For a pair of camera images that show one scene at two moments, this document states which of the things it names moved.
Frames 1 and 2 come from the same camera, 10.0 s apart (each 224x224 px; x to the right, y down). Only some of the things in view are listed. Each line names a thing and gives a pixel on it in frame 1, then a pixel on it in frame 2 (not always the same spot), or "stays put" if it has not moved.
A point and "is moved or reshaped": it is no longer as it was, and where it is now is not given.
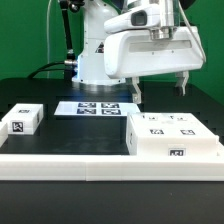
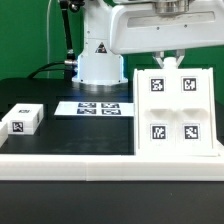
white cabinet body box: (169, 134) is moved or reshaped
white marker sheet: (97, 108) stays put
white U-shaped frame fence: (110, 167) stays put
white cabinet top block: (24, 118) stays put
